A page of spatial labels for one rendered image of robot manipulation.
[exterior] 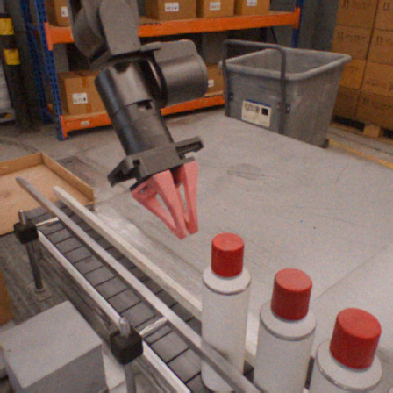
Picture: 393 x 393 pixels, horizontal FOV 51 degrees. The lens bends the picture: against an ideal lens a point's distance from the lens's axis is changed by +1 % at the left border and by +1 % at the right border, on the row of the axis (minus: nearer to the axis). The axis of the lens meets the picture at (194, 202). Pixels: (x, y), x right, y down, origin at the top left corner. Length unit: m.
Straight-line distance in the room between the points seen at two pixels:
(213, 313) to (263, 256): 0.40
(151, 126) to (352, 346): 0.28
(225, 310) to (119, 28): 0.31
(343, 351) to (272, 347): 0.07
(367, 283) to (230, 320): 0.34
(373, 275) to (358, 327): 0.41
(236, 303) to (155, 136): 0.20
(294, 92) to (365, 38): 1.48
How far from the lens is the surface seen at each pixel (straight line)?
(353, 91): 4.06
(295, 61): 3.40
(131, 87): 0.47
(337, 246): 0.89
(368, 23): 3.96
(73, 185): 1.11
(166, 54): 0.51
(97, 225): 0.78
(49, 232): 0.84
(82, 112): 3.95
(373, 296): 0.71
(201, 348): 0.48
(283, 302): 0.37
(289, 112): 2.63
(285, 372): 0.42
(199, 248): 0.84
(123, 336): 0.48
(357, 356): 0.36
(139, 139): 0.45
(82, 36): 0.50
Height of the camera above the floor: 1.32
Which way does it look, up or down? 30 degrees down
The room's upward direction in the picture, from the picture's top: straight up
